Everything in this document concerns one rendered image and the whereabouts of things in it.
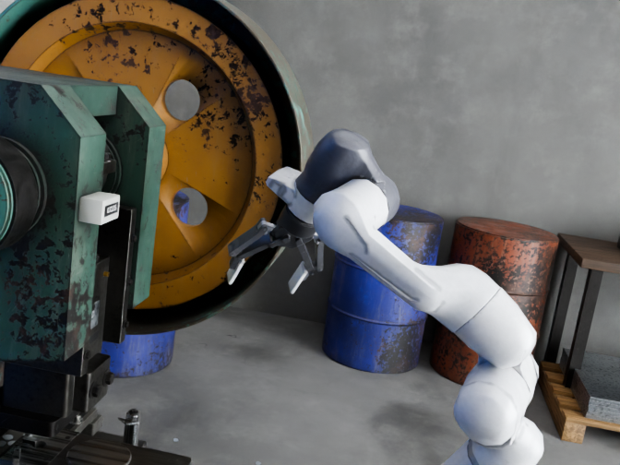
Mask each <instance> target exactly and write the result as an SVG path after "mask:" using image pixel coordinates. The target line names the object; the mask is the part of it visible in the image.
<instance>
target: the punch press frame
mask: <svg viewBox="0 0 620 465"><path fill-rule="evenodd" d="M165 131H166V124H165V123H164V122H163V121H162V120H161V118H160V117H159V115H158V114H157V113H156V111H155V110H154V109H153V107H152V106H151V105H150V103H149V102H148V100H147V99H146V98H145V96H144V95H143V94H142V92H141V91H140V90H139V88H138V87H137V86H132V85H126V84H120V83H113V82H108V81H101V80H95V79H89V78H83V77H71V76H65V75H59V74H53V73H46V72H41V71H34V70H28V69H22V68H15V67H10V66H0V137H2V138H4V139H5V140H7V141H8V142H10V143H11V144H12V145H13V146H14V147H16V148H17V149H18V150H19V152H20V153H21V154H22V155H23V156H24V158H25V159H26V161H27V162H28V164H29V166H30V168H31V169H32V172H33V175H34V177H35V181H36V185H37V191H38V205H37V210H36V214H35V218H34V220H33V222H32V224H31V226H30V228H29V230H28V231H27V232H26V233H25V235H24V236H23V237H22V238H21V239H20V240H19V241H17V242H16V243H15V244H13V245H11V246H9V247H8V248H5V249H3V250H0V360H1V361H52V362H64V361H65V360H66V359H68V358H69V357H70V356H72V355H73V354H74V353H76V352H77V351H78V350H80V349H81V348H82V347H84V346H85V345H86V344H88V343H89V335H90V324H91V313H92V302H93V290H94V279H95V268H96V256H97V245H98V234H99V225H98V224H93V223H87V222H82V221H79V220H78V211H79V199H80V198H81V197H83V196H86V195H90V194H93V193H96V192H104V193H110V194H116V195H119V196H120V202H119V205H122V206H128V207H133V208H137V215H136V225H135V235H136V236H137V240H136V241H135V242H134V245H133V255H132V265H131V275H130V277H131V279H132V280H133V284H132V285H129V295H128V306H127V309H133V308H135V307H136V306H137V305H138V304H140V303H141V302H143V301H144V300H145V299H147V298H148V297H149V289H150V280H151V271H152V261H153V252H154V243H155V233H156V224H157V214H158V205H159V195H160V186H161V168H162V159H163V150H164V140H165ZM105 144H107V146H108V150H109V153H111V154H112V157H111V159H113V160H116V171H115V172H114V173H108V175H107V178H106V181H105V184H104V186H103V187H102V178H103V166H104V155H105ZM1 361H0V387H1V386H3V382H4V365H5V362H1Z"/></svg>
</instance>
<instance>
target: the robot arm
mask: <svg viewBox="0 0 620 465"><path fill-rule="evenodd" d="M266 184H267V186H268V187H269V188H270V189H271V190H272V191H273V192H274V193H275V194H276V195H277V196H279V197H280V198H281V199H282V200H283V201H284V202H285V203H286V205H285V207H284V208H283V210H282V212H281V213H280V216H279V219H278V220H277V221H276V222H274V223H269V222H266V219H265V218H261V219H260V220H259V221H258V222H257V224H256V225H255V226H254V227H252V228H251V229H249V230H248V231H246V232H245V233H243V234H242V235H240V236H239V237H237V238H236V239H235V240H233V241H232V242H230V243H229V244H228V252H229V256H231V257H232V258H231V260H230V261H229V264H230V268H229V270H228V272H227V277H228V283H229V284H233V281H234V280H235V278H236V276H237V275H238V273H239V271H240V269H241V268H242V266H243V264H244V259H245V258H246V257H249V256H251V255H253V254H256V253H258V252H260V251H262V250H265V249H267V248H269V247H270V248H273V247H275V246H281V247H288V248H291V249H294V248H295V247H298V249H299V251H300V253H301V255H302V257H303V260H304V261H302V262H301V264H300V265H299V267H298V269H297V270H296V271H295V272H294V274H293V275H292V277H291V279H290V280H289V282H288V284H289V289H290V293H292V294H294V292H295V291H296V289H297V288H298V286H299V285H300V283H301V282H302V280H306V279H307V277H308V276H309V275H314V274H315V270H317V271H322V270H323V251H324V244H325V245H326V246H328V247H329V248H331V249H333V250H335V251H337V252H338V253H340V254H342V255H344V256H346V257H348V258H350V259H351V260H352V261H353V262H355V263H356V264H357V265H359V266H360V267H361V268H363V269H364V270H365V271H367V272H368V273H369V274H370V275H372V276H373V277H374V278H376V279H377V280H378V281H380V282H381V283H382V284H384V285H385V286H386V287H387V288H389V289H390V290H391V291H393V292H394V293H395V294H396V295H397V296H398V297H400V298H401V299H402V300H403V301H405V302H406V303H407V304H409V305H410V306H411V307H413V308H414V309H415V310H418V311H423V312H425V313H427V314H429V315H431V316H433V317H434V318H435V319H437V320H438V321H439V322H440V323H441V324H443V325H444V326H445V327H446V328H448V329H449V330H450V331H451V332H454V333H455V334H456V335H457V336H458V337H459V338H460V339H461V340H462V341H463V342H464V343H465V344H466V345H467V346H468V347H469V348H471V349H472V350H473V351H475V352H477V354H478V363H477V364H476V365H475V366H474V367H473V368H472V369H471V371H470V372H469V373H468V375H467V376H466V379H465V381H464V384H463V386H462V387H461V388H460V391H459V394H458V397H457V399H456V402H455V405H454V417H455V420H456V422H457V423H458V425H459V428H460V429H461V430H462V431H463V432H464V433H465V434H466V435H467V436H468V438H469V440H468V441H467V442H466V443H464V444H463V445H462V446H461V447H460V448H459V449H458V450H457V451H456V452H455V453H454V454H453V455H452V456H451V457H450V458H448V459H447V460H446V461H445V462H444V463H443V464H441V465H536V464H537V462H538V461H539V459H540V458H541V457H542V455H543V435H542V434H541V432H540V431H539V429H538V428H537V427H536V425H535V424H534V423H533V422H532V421H530V420H529V419H527V418H525V417H524V413H525V411H526V408H527V406H528V405H529V403H530V402H531V399H532V396H533V392H534V389H535V385H536V383H537V380H538V378H539V367H538V365H537V364H536V362H535V360H534V359H533V357H532V355H531V351H532V349H533V348H534V346H535V344H536V334H537V333H536V331H535V330H534V328H533V327H532V326H531V324H530V322H529V321H528V319H527V318H526V317H525V316H524V314H523V313H522V311H521V310H520V308H519V306H518V305H517V304H516V303H515V302H514V301H513V300H512V299H511V298H510V296H509V295H508V294H507V293H506V292H505V291H504V290H503V289H502V288H500V287H499V286H498V285H497V284H496V283H495V282H494V281H493V280H492V279H491V278H490V277H489V276H488V275H487V274H485V273H484V272H482V271H481V270H479V269H477V268H476V267H475V266H472V265H465V264H458V263H456V264H450V265H445V266H439V267H438V266H426V265H421V264H419V263H416V262H413V261H412V260H411V259H410V258H409V257H407V256H406V255H405V254H404V253H403V252H401V251H400V250H399V249H398V248H397V247H396V246H395V245H394V244H392V243H391V242H390V241H389V240H388V239H387V238H386V237H385V236H384V235H383V234H381V233H380V232H379V231H378V230H377V229H378V228H380V227H383V226H384V225H385V224H386V223H387V222H388V221H390V220H391V219H392V218H393V217H394V216H395V214H396V213H397V211H398V209H399V191H398V188H397V187H396V185H395V183H394V182H393V181H392V180H391V179H389V178H388V177H387V176H385V175H384V173H383V172H382V171H381V170H380V168H379V167H378V165H377V163H376V160H375V158H374V156H373V154H372V151H371V148H370V144H369V141H368V140H367V139H366V138H365V137H363V136H362V135H360V134H359V133H356V132H353V131H351V130H348V129H345V128H342V129H334V130H332V131H330V132H328V133H327V134H326V135H325V136H324V137H323V138H322V139H321V140H320V141H319V142H318V143H317V145H316V147H315V149H314V150H313V152H312V153H311V155H310V157H309V158H308V160H307V162H306V165H305V168H304V171H303V172H302V173H301V172H299V171H296V170H294V169H293V168H290V167H288V166H287V167H284V168H281V169H279V170H277V171H276V172H275V173H273V174H272V175H271V176H269V177H268V180H267V181H266ZM272 236H274V239H275V240H274V241H272ZM312 239H314V242H315V261H312V260H311V257H310V256H309V253H308V251H307V248H306V246H305V243H307V242H309V241H311V240H312Z"/></svg>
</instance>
